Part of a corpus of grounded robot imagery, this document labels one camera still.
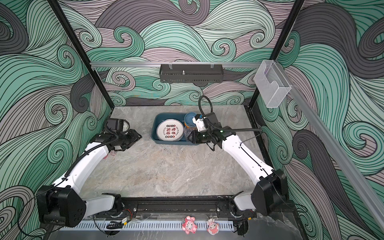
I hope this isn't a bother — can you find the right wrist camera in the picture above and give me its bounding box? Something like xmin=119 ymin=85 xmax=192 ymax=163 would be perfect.
xmin=193 ymin=115 xmax=207 ymax=132

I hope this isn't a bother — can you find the aluminium rail back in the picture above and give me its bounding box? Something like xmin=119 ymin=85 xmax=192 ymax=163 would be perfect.
xmin=90 ymin=61 xmax=261 ymax=69

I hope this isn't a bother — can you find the clear acrylic wall holder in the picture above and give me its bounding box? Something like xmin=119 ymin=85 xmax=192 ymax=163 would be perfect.
xmin=254 ymin=60 xmax=292 ymax=108

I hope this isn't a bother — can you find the white slotted cable duct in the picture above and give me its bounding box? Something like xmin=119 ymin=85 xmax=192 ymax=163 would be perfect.
xmin=61 ymin=220 xmax=235 ymax=232

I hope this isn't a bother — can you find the pink white doll toy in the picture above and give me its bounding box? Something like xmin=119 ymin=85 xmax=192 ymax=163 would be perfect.
xmin=207 ymin=218 xmax=220 ymax=236

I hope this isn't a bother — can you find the aluminium rail right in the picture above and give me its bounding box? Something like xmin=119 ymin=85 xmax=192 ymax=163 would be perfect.
xmin=276 ymin=62 xmax=384 ymax=230

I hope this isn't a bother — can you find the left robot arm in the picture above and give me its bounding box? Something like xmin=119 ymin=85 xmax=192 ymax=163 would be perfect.
xmin=36 ymin=118 xmax=142 ymax=228

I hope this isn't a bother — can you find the clear glass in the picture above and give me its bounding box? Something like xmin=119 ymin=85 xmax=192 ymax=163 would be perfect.
xmin=184 ymin=127 xmax=194 ymax=142

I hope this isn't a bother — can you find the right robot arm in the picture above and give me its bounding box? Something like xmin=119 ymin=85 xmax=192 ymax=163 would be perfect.
xmin=188 ymin=112 xmax=288 ymax=216

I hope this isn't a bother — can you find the aluminium rail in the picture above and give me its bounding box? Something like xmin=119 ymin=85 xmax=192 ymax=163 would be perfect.
xmin=90 ymin=61 xmax=261 ymax=69
xmin=276 ymin=62 xmax=384 ymax=230

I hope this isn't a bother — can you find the teal plastic bin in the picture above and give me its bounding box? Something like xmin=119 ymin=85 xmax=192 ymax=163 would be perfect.
xmin=151 ymin=113 xmax=198 ymax=146

